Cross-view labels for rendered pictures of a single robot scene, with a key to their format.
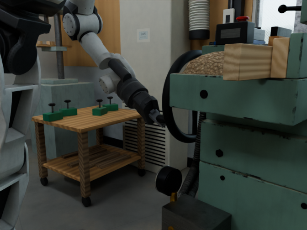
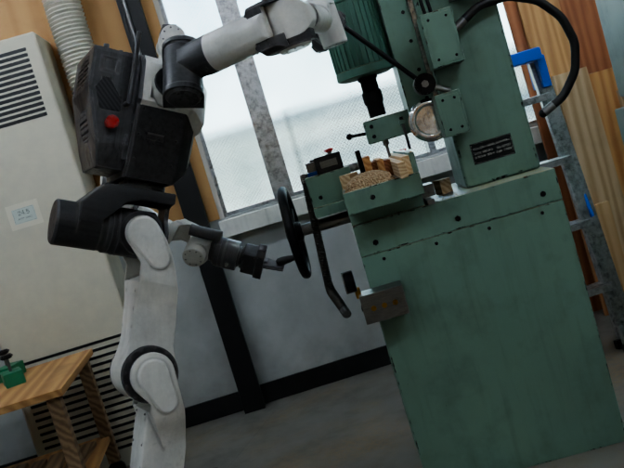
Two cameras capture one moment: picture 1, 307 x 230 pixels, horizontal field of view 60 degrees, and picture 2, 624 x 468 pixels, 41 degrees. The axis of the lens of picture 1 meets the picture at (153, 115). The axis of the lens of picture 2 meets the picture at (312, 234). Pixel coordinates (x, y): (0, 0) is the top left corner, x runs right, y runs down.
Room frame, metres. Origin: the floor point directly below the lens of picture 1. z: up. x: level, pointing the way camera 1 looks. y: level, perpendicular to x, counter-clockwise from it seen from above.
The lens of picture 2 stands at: (-1.10, 1.51, 1.03)
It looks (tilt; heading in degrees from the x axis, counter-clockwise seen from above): 5 degrees down; 318
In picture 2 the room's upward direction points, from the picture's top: 17 degrees counter-clockwise
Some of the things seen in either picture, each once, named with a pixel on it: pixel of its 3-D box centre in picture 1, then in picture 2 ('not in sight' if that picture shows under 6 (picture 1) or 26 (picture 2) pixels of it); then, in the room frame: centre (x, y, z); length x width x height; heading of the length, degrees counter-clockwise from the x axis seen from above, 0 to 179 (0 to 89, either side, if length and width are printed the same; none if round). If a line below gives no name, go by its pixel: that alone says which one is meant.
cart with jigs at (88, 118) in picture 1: (92, 141); (19, 444); (1.94, 0.46, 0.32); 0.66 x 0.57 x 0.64; 143
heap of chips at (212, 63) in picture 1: (224, 62); (368, 177); (0.46, -0.12, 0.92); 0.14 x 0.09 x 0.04; 45
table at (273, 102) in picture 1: (269, 82); (362, 192); (0.65, -0.28, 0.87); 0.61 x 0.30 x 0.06; 135
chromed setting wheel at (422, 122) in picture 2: not in sight; (429, 120); (0.40, -0.37, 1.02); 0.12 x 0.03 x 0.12; 45
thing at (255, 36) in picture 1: (237, 34); (323, 162); (0.70, -0.21, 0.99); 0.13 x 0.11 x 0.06; 135
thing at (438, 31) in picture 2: not in sight; (440, 39); (0.32, -0.41, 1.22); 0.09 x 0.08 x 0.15; 45
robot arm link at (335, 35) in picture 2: not in sight; (324, 28); (0.40, -0.06, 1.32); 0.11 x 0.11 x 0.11; 45
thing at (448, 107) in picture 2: not in sight; (449, 113); (0.34, -0.39, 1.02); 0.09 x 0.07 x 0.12; 135
